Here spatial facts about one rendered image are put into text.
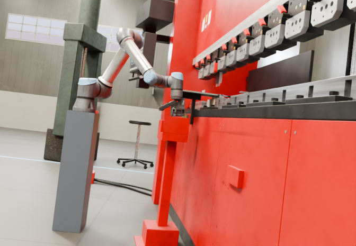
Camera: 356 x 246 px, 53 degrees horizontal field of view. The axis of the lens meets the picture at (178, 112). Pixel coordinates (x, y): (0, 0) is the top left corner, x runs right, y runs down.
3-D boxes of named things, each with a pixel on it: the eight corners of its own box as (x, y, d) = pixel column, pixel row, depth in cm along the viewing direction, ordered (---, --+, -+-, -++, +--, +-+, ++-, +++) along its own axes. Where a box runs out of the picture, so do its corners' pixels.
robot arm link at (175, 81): (174, 73, 229) (185, 73, 225) (173, 90, 229) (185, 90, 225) (168, 72, 222) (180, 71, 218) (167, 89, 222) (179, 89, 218)
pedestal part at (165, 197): (156, 223, 229) (166, 139, 230) (165, 224, 230) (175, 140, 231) (157, 226, 223) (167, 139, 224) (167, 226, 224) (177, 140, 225)
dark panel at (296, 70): (243, 117, 339) (248, 71, 340) (245, 117, 340) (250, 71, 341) (304, 118, 228) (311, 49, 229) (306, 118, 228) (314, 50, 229)
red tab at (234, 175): (225, 181, 155) (227, 165, 155) (230, 181, 155) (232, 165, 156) (237, 188, 140) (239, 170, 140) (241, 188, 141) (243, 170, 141)
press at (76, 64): (38, 161, 507) (62, -23, 513) (56, 154, 595) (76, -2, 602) (87, 166, 510) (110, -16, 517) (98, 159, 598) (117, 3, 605)
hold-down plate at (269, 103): (245, 109, 167) (246, 103, 167) (256, 110, 167) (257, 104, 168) (272, 108, 137) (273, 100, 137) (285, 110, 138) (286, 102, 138)
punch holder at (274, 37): (264, 48, 164) (267, 13, 164) (281, 51, 165) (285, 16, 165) (278, 42, 149) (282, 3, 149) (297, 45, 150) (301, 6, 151)
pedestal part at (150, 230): (133, 237, 233) (135, 218, 233) (171, 239, 238) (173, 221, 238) (136, 248, 213) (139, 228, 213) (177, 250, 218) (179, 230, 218)
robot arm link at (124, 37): (117, 19, 226) (158, 75, 209) (127, 24, 235) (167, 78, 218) (105, 32, 229) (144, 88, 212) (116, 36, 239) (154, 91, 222)
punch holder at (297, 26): (283, 39, 144) (288, -1, 144) (303, 43, 145) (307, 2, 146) (302, 30, 129) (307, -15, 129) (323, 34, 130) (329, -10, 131)
